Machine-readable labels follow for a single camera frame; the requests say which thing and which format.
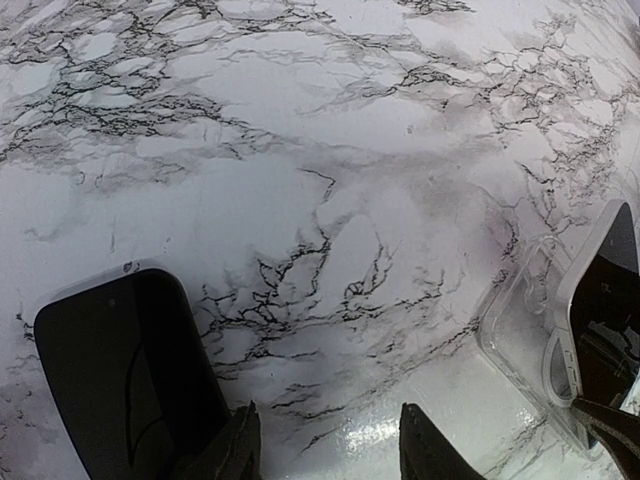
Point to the black phone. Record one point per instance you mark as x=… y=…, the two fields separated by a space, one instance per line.
x=129 y=376
x=597 y=371

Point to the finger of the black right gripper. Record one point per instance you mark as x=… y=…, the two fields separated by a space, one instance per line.
x=616 y=430
x=606 y=301

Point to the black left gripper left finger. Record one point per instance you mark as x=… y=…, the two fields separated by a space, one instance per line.
x=235 y=453

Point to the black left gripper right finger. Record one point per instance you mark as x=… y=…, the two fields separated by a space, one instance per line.
x=425 y=453

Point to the clear magsafe phone case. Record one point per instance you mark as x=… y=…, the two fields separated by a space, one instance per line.
x=517 y=333

